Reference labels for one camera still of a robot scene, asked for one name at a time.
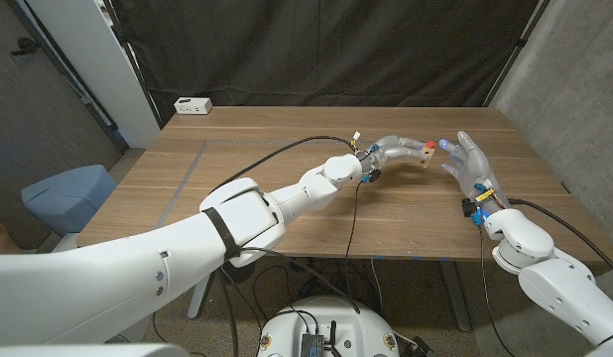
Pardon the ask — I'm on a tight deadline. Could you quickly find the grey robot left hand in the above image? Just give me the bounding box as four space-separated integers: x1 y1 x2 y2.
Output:
358 134 429 176

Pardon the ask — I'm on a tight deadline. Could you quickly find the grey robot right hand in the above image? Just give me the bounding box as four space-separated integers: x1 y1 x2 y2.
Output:
437 130 510 217

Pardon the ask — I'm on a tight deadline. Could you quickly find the black backdrop curtain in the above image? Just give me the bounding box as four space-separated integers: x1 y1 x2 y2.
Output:
110 0 553 125

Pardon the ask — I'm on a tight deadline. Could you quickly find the grey table leg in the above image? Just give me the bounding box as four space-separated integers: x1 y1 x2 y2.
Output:
186 275 212 320
437 261 472 332

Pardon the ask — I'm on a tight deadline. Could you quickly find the black backdrop stand pole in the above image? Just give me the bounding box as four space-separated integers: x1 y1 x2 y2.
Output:
483 0 553 107
101 0 165 130

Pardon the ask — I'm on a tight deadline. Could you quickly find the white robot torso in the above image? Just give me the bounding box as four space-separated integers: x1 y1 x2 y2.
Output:
256 296 401 357

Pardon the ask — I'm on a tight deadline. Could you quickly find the round black floor fan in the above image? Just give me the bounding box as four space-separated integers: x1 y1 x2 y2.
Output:
229 260 256 287

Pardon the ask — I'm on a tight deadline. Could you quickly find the black antenna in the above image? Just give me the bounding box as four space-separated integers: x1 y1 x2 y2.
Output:
323 320 340 357

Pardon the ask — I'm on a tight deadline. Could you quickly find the white power strip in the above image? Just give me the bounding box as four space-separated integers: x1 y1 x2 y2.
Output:
173 96 213 116

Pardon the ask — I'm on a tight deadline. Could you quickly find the grey electronics box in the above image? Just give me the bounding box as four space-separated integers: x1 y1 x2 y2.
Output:
300 332 326 357

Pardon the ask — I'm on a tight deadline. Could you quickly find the blue-grey stool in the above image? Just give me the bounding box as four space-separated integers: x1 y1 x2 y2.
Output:
21 164 118 237

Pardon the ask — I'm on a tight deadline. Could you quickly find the person's bare leg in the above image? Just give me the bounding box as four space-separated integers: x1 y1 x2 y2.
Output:
0 217 28 255

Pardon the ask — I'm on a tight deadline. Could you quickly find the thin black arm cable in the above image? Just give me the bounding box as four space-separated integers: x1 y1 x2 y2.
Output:
241 181 363 314
478 225 519 357

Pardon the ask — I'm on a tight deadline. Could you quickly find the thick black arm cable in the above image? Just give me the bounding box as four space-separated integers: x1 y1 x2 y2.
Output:
507 197 613 280
206 135 358 357

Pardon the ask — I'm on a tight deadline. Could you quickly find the white floor cable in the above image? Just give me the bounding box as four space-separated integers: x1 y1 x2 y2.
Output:
369 258 386 311

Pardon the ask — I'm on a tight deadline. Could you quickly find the black floor cable loop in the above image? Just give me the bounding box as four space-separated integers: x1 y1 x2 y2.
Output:
251 257 382 323

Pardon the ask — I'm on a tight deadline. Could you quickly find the black door handle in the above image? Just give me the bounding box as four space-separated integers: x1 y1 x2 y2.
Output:
9 37 39 56

